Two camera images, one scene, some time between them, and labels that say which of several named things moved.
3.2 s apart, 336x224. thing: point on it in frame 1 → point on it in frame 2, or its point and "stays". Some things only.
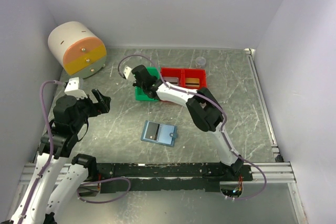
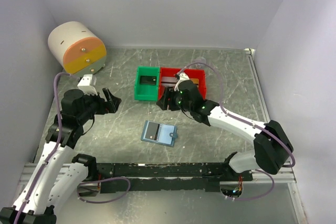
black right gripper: (136, 83) → (168, 98)
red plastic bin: (174, 72) stays
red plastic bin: (200, 74) stays
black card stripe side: (152, 130) stays
